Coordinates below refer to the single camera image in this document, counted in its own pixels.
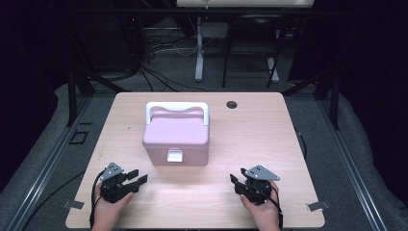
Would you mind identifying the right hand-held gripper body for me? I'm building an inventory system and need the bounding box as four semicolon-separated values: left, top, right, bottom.
239;164;281;206

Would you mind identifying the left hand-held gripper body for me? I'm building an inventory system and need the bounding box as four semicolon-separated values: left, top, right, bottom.
99;162;136;204

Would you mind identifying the pink plastic storage box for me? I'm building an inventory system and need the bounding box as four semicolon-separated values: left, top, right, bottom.
141;101;211;167

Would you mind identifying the person's left hand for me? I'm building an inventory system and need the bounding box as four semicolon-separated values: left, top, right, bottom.
90;184;135;231

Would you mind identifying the person's right hand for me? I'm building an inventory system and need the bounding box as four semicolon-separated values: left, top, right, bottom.
239;180;282;231

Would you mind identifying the grey tape strip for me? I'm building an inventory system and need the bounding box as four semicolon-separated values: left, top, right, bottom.
305;200;330;213
62;199;86;211

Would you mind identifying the black metal stand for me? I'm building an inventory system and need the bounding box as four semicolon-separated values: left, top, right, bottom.
281;67;342;131
64;62;133;128

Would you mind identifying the black chair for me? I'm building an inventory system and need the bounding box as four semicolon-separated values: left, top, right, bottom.
221;13;288;90

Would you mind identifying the white desk with legs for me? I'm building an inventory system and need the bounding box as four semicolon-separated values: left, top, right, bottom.
176;0;316;84

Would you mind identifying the dark equipment with red light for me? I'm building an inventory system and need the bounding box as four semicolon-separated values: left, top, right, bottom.
119;13;147;66

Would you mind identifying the left hand-held gripper black cable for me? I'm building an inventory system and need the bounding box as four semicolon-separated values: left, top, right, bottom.
89;170;108;229

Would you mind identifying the hand-held gripper black cable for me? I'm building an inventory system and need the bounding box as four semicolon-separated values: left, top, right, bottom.
251;182;285;231
89;170;108;229

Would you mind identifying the right hand-held gripper black cable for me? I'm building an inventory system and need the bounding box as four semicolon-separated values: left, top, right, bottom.
251;182;285;231

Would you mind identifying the black cable on floor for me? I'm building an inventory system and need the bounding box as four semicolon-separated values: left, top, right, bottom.
20;170;87;231

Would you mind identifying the black cable beside table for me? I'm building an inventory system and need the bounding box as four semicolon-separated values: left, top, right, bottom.
293;127;308;161

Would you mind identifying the grey metal floor rail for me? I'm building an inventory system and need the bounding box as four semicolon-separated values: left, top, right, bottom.
317;95;388;231
4;95;94;231

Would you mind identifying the tangle of floor cables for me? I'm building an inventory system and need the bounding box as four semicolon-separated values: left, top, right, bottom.
136;27;210;93

